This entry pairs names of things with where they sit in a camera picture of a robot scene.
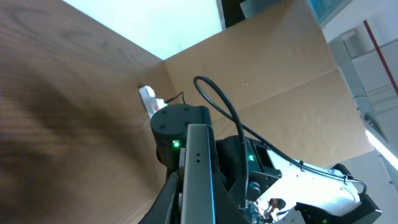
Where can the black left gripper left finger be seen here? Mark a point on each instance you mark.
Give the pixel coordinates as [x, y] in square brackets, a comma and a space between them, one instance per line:
[165, 206]

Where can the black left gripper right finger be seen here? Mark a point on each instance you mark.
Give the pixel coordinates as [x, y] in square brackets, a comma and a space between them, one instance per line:
[226, 210]

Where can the bronze Galaxy smartphone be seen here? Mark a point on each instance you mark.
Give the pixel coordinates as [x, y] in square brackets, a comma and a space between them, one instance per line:
[197, 195]

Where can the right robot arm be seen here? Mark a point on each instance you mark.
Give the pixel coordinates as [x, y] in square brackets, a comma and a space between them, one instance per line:
[252, 170]

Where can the white power strip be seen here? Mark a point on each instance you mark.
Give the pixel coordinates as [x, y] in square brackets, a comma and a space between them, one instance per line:
[151, 102]

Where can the brown cardboard sheet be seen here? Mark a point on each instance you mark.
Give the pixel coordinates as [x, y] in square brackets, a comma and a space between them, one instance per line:
[277, 70]

